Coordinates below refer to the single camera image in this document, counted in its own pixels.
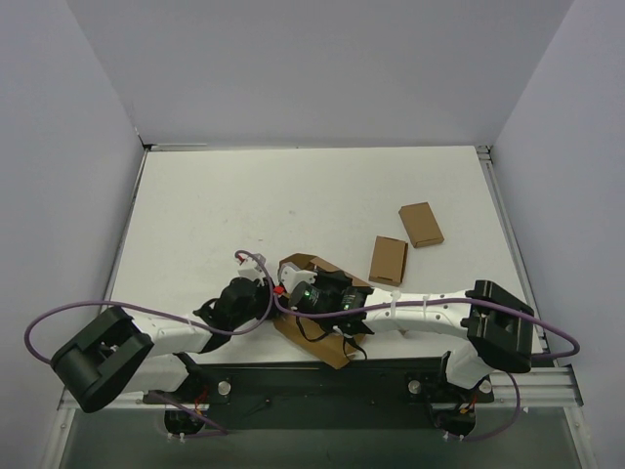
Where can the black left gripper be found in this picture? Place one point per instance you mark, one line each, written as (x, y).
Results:
(267, 291)

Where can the aluminium front rail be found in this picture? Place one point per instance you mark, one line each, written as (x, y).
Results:
(537, 391)

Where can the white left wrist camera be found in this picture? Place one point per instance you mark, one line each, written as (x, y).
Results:
(251, 267)

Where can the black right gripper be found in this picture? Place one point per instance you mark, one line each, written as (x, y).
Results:
(290, 295)

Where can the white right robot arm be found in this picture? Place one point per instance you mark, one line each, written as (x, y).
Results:
(493, 325)

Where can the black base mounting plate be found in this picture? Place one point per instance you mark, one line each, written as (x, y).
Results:
(316, 413)

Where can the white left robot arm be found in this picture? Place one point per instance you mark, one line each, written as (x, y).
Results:
(117, 353)

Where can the cardboard box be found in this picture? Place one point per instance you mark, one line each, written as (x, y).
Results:
(420, 225)
(388, 261)
(334, 349)

